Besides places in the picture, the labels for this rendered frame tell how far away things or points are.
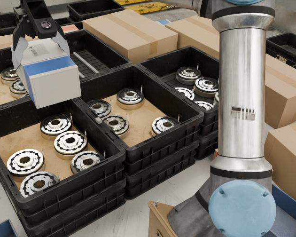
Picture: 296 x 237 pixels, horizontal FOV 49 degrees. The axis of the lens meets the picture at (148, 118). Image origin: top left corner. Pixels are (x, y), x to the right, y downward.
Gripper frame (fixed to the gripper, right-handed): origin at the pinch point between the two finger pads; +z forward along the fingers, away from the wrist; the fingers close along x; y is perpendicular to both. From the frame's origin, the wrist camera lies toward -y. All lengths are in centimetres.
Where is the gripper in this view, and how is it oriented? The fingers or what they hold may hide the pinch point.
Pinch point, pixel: (43, 64)
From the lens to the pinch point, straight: 94.0
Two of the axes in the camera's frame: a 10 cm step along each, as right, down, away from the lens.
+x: -8.6, 3.0, -4.2
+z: -0.3, 7.9, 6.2
